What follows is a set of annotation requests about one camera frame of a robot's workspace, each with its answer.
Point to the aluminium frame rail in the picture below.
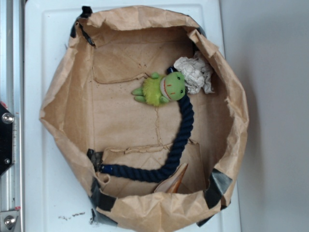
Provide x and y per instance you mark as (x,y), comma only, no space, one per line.
(12,200)

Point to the brown paper bag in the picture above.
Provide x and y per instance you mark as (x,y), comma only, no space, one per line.
(89,107)

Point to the crumpled white paper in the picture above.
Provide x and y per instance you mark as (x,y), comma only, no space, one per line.
(197,73)

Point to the green plush frog toy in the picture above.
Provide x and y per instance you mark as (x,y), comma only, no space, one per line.
(157,89)

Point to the tan seashell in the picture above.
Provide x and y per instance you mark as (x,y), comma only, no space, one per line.
(172,184)

